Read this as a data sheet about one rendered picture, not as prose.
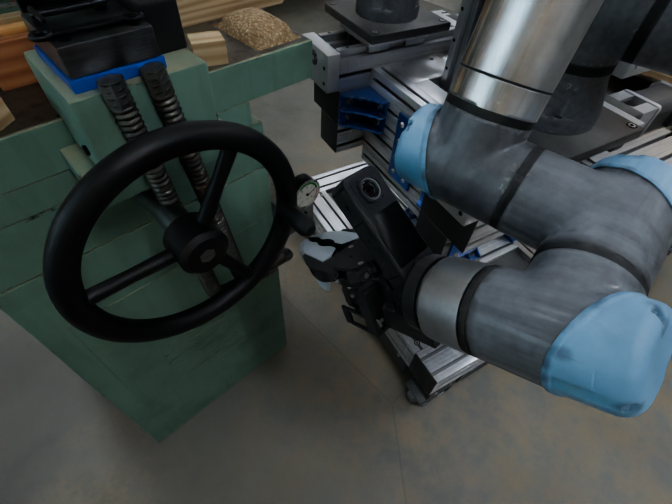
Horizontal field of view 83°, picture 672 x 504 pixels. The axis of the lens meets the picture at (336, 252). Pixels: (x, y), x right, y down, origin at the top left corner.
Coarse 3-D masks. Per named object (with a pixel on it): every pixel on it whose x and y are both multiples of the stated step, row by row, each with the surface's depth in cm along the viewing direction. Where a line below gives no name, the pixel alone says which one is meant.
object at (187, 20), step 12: (180, 0) 58; (192, 0) 59; (204, 0) 60; (216, 0) 62; (228, 0) 63; (240, 0) 64; (252, 0) 66; (264, 0) 67; (276, 0) 69; (180, 12) 59; (192, 12) 60; (204, 12) 61; (216, 12) 63; (228, 12) 64; (192, 24) 61
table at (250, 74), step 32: (192, 32) 59; (224, 32) 60; (224, 64) 53; (256, 64) 56; (288, 64) 60; (0, 96) 45; (32, 96) 45; (224, 96) 55; (256, 96) 59; (32, 128) 41; (64, 128) 43; (0, 160) 41; (32, 160) 43; (64, 160) 45; (0, 192) 43; (128, 192) 43
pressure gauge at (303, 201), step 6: (300, 174) 71; (306, 174) 72; (300, 180) 70; (306, 180) 70; (312, 180) 71; (300, 186) 70; (306, 186) 71; (312, 186) 72; (318, 186) 73; (300, 192) 71; (306, 192) 72; (312, 192) 73; (318, 192) 74; (300, 198) 72; (306, 198) 73; (312, 198) 74; (300, 204) 73; (306, 204) 74
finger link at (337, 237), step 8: (328, 232) 47; (336, 232) 46; (344, 232) 46; (352, 232) 45; (312, 240) 48; (320, 240) 47; (328, 240) 46; (336, 240) 44; (344, 240) 44; (352, 240) 43; (336, 248) 45
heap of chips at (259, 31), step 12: (240, 12) 59; (252, 12) 59; (264, 12) 59; (216, 24) 62; (228, 24) 59; (240, 24) 58; (252, 24) 57; (264, 24) 57; (276, 24) 58; (240, 36) 58; (252, 36) 57; (264, 36) 57; (276, 36) 58; (288, 36) 59; (300, 36) 60; (264, 48) 57
